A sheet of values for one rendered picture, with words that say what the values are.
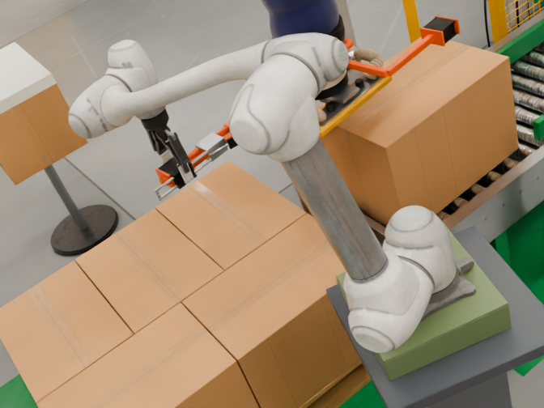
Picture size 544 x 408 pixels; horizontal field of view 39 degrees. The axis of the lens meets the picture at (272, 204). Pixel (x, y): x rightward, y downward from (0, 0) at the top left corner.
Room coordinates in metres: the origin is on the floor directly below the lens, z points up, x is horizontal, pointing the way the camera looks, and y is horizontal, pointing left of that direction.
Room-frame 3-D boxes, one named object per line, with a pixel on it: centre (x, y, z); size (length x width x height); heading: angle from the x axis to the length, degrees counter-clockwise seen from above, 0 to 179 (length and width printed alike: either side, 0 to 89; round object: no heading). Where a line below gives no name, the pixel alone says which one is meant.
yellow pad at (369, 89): (2.09, -0.34, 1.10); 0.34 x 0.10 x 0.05; 120
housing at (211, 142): (1.94, 0.11, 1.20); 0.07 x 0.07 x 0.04; 30
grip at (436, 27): (2.10, -0.68, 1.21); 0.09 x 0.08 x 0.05; 30
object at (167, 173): (1.87, 0.23, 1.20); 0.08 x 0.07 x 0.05; 120
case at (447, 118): (2.27, -0.59, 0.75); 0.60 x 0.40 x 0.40; 115
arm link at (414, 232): (1.42, -0.31, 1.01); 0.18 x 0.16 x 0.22; 137
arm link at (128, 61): (1.86, 0.23, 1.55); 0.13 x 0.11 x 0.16; 137
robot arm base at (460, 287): (1.44, -0.35, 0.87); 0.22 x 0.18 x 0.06; 97
